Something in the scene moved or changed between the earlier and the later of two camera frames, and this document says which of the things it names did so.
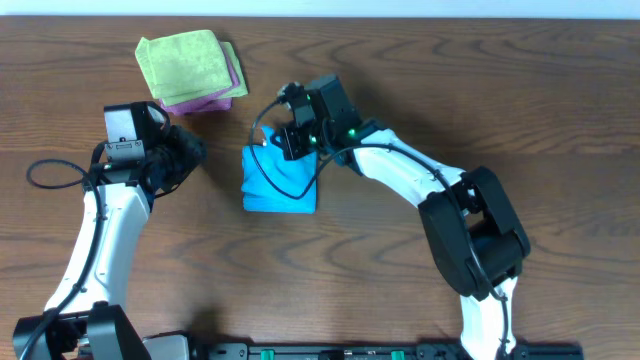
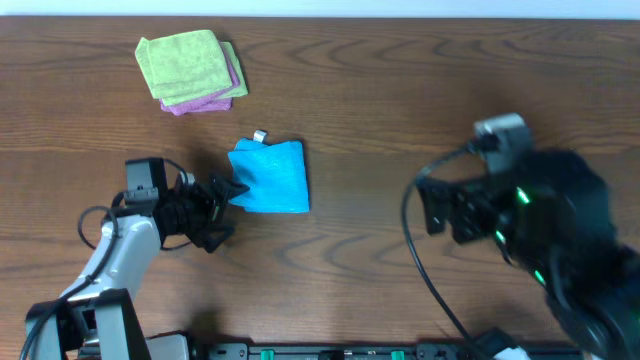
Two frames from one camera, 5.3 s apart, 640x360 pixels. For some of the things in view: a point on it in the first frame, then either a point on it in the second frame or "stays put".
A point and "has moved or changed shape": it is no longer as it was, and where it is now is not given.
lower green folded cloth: (239, 89) stays put
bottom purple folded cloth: (197, 106) stays put
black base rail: (262, 351) stays put
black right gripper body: (301, 140) -> (474, 219)
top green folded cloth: (183, 64) stays put
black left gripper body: (180, 150) -> (194, 213)
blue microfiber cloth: (293, 176) has moved or changed shape
